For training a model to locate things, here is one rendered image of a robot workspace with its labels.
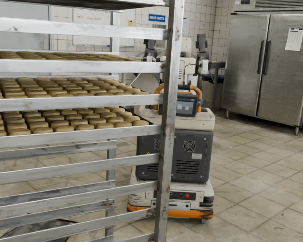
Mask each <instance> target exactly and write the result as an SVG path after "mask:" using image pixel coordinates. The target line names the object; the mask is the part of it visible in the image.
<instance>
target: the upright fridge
mask: <svg viewBox="0 0 303 242"><path fill-rule="evenodd" d="M233 11H234V12H233V13H230V14H231V18H230V26H229V35H228V44H227V56H226V65H225V74H224V82H223V91H222V100H221V108H220V109H222V110H226V118H228V115H229V111H231V112H235V113H239V114H243V115H248V116H252V117H256V118H260V119H264V120H268V121H274V122H278V123H282V124H286V125H290V126H294V127H296V128H295V132H296V134H294V135H295V136H298V134H297V133H298V132H299V128H303V38H302V43H301V47H300V51H294V50H285V47H286V44H287V39H288V34H289V29H290V28H295V29H299V28H302V29H303V0H234V3H233Z"/></svg>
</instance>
